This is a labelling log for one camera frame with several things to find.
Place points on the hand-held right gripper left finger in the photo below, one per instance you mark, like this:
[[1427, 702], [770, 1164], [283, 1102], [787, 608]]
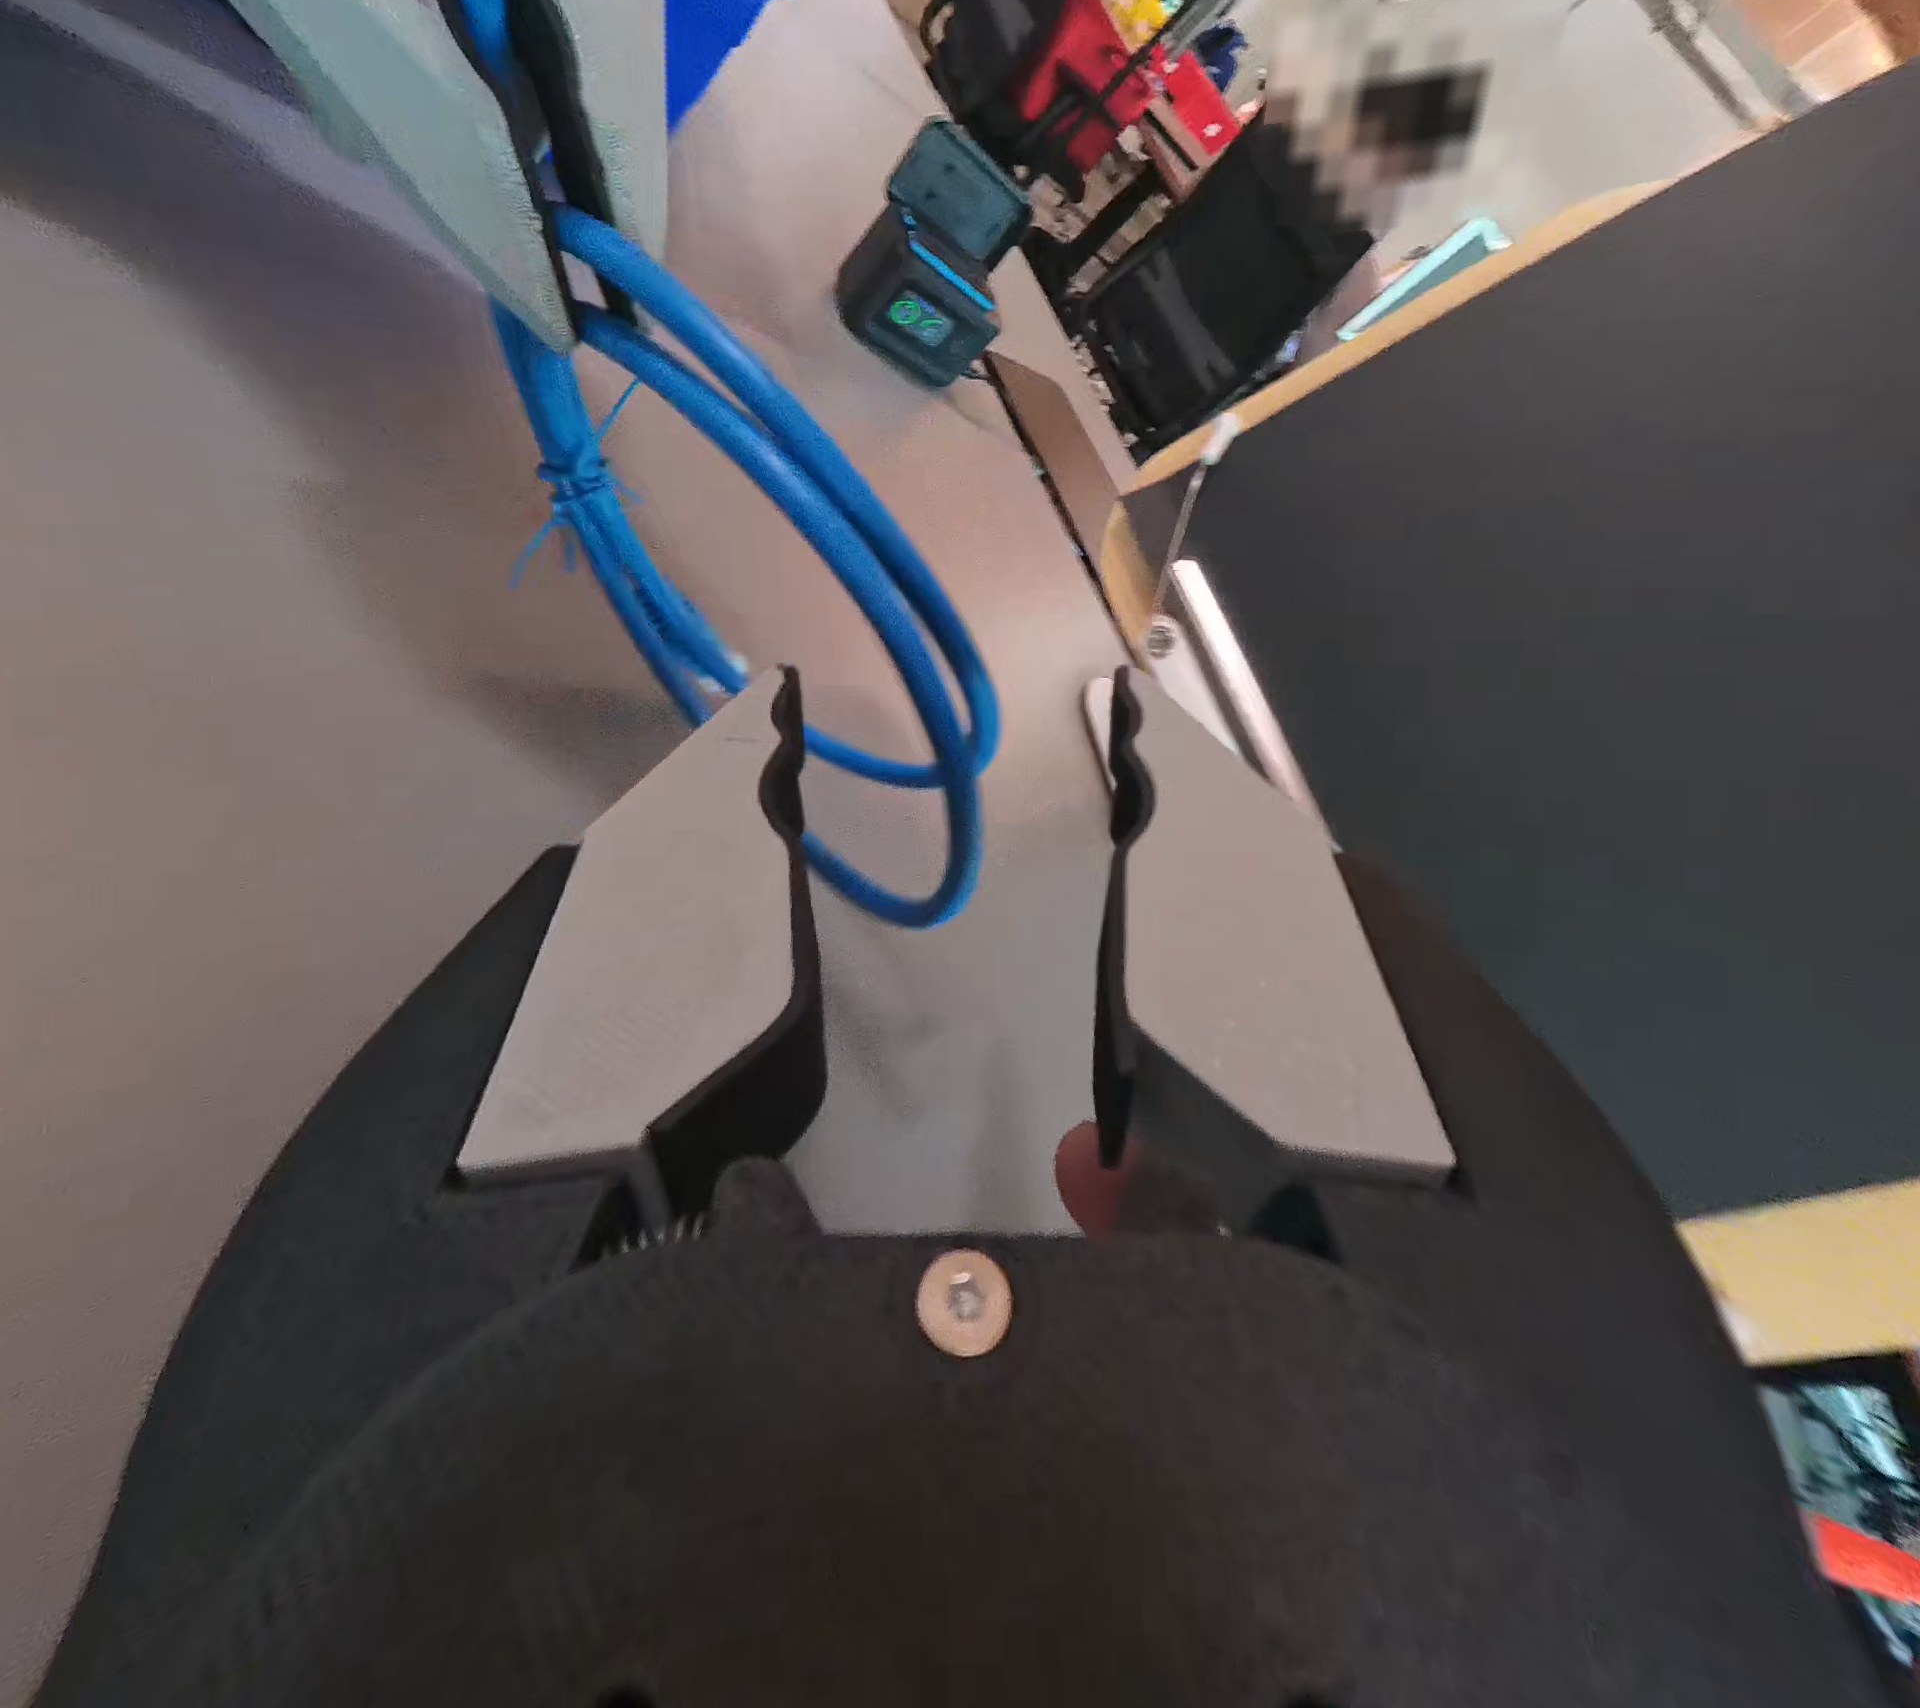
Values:
[[630, 1004]]

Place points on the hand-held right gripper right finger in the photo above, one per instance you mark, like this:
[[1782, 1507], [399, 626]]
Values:
[[1291, 988]]

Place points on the black computer monitor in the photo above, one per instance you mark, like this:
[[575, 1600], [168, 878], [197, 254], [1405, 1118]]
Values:
[[1560, 688]]

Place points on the black device case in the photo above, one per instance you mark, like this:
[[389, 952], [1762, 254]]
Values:
[[931, 269]]

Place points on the red storage bin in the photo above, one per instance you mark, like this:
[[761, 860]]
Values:
[[1157, 88]]

